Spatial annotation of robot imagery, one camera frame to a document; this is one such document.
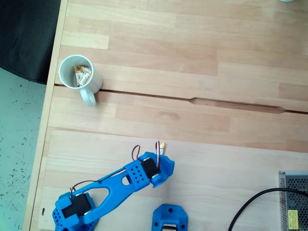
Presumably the white printed mug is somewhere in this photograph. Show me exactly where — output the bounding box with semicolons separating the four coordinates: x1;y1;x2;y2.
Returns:
58;54;104;108

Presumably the light wooden base board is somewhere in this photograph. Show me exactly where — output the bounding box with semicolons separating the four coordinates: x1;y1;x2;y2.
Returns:
38;129;308;231

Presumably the perforated metal power supply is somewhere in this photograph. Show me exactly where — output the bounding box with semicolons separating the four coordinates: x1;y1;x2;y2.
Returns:
278;170;308;231

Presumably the black seat cushion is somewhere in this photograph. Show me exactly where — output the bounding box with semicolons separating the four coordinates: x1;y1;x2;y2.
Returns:
0;0;62;85

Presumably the blue post base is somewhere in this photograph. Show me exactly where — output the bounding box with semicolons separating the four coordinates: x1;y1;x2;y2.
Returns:
152;204;189;231

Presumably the thick black power cable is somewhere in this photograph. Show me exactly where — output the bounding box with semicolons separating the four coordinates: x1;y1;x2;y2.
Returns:
227;188;308;231

